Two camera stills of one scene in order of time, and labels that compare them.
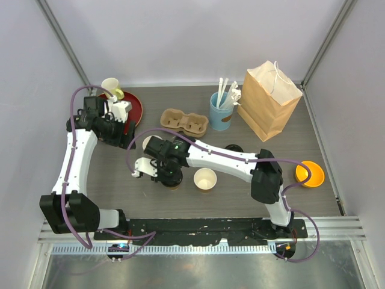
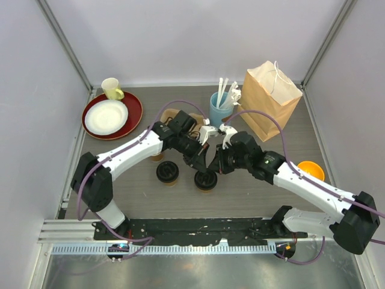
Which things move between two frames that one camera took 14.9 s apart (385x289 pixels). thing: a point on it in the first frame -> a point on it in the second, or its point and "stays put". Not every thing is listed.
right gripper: (156, 164) -> (218, 164)
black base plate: (196, 232) stays put
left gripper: (122, 139) -> (198, 161)
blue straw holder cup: (220, 119) stays put
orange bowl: (317, 176) stays put
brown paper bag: (268, 102) stays put
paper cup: (205, 178) -> (205, 192)
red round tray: (135, 114) stays put
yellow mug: (112, 85) stays put
